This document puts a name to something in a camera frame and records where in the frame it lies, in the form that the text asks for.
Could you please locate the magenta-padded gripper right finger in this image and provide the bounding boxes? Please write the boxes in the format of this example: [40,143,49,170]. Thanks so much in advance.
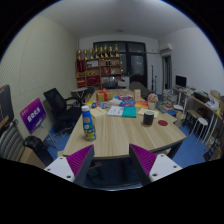
[129,143,183,187]

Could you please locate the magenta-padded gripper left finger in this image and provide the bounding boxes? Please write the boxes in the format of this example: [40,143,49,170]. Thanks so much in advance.
[44,144,95,187]

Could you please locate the blue drink bottle white cap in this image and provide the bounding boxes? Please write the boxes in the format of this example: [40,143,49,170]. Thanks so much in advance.
[81,104,97,142]

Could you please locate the black bag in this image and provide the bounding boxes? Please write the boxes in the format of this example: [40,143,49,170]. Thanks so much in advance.
[23,134,54,168]

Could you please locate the black mug white inside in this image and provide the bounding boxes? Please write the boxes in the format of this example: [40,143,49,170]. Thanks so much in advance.
[142,110,155,127]

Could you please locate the grey striped chair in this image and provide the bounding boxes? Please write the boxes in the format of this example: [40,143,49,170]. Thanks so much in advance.
[0,119,26,163]

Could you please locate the black office chair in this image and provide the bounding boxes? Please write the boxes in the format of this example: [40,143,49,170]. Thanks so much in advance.
[43,87,83,133]

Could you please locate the large yellow paper envelope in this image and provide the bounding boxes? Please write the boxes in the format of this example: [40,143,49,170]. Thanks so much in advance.
[137,107,160,118]

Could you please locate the white round stool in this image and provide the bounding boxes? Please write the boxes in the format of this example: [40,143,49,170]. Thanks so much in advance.
[190,117,209,136]

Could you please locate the purple sign on easel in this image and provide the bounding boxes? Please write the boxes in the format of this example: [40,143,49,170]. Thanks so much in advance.
[19,97,58,149]

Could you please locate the brown wooden stool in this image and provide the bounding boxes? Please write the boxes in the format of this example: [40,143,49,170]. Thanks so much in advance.
[183,109,201,128]

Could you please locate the teal book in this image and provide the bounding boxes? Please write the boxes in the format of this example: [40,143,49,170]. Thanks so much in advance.
[121,106,138,118]

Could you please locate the orange book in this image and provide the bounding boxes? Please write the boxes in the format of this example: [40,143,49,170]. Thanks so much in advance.
[134,100,149,109]

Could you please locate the yellow paper sheet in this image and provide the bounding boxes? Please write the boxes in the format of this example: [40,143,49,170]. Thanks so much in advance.
[89,106,108,119]

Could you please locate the stack of books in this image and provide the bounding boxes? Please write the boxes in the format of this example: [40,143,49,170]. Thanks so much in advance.
[162,89,179,108]

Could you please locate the pink flowers in white pot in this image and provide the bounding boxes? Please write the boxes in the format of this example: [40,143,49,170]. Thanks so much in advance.
[146,93,159,110]

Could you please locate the blue booklet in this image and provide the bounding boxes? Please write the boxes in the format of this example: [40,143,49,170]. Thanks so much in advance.
[119,99,136,108]

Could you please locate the wooden side desk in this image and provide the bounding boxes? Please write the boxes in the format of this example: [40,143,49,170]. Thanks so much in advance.
[188,94,224,158]

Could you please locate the black printer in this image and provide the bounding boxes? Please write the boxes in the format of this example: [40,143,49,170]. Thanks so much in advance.
[194,92,210,104]

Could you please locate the pink box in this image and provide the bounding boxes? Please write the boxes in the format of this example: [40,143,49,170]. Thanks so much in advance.
[117,94,134,101]

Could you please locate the small round dark table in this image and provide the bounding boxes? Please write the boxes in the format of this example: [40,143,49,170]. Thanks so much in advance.
[70,87,88,101]

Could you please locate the dark framed board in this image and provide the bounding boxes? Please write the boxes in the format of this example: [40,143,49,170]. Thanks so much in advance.
[0,84,15,129]

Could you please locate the brown armchair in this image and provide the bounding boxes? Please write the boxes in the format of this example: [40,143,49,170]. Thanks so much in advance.
[129,81,151,99]

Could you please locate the yellow gift box red ribbon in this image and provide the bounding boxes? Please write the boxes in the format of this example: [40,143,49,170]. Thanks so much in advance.
[95,88,114,103]

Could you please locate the black computer monitor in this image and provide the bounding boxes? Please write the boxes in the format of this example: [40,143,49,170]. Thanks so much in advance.
[175,75,188,89]

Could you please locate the cardboard box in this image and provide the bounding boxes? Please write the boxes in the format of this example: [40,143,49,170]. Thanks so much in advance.
[209,89,223,100]

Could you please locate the wooden shelf unit with trophies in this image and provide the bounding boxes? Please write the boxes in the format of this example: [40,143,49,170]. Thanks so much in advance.
[75,44,123,89]

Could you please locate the white wall air conditioner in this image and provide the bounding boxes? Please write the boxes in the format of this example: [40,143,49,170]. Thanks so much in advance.
[159,43,174,54]

